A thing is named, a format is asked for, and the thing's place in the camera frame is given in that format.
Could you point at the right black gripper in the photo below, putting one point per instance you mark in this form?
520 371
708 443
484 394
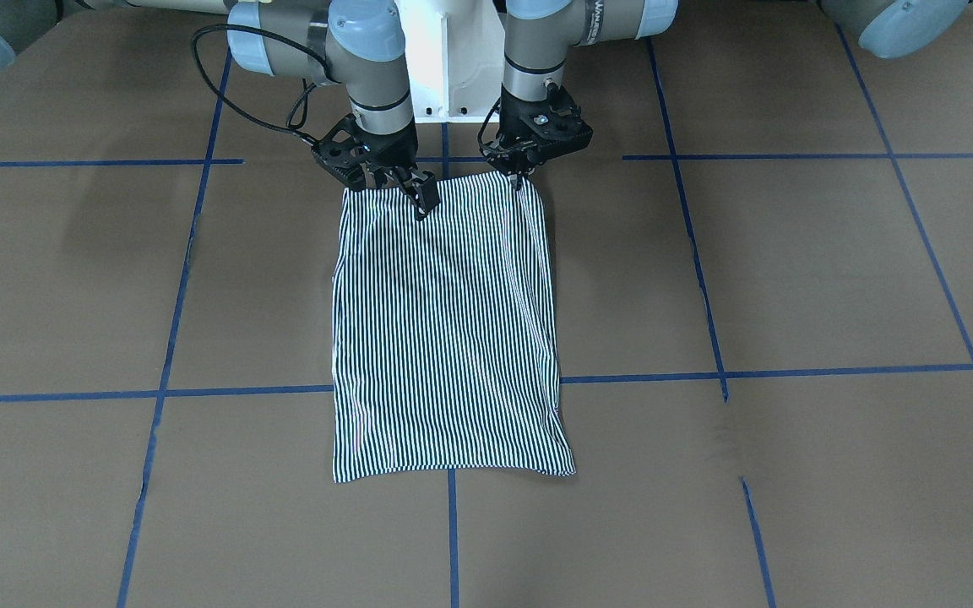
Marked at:
391 151

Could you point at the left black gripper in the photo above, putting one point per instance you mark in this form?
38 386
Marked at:
510 147

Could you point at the navy white striped polo shirt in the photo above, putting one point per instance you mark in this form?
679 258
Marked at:
444 339

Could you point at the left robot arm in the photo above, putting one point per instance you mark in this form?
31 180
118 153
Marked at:
538 35

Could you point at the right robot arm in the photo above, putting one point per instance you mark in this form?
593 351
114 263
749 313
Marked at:
355 112

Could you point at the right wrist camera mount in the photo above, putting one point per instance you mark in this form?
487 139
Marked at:
340 153

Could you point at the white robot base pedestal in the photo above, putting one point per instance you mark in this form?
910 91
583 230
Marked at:
454 51

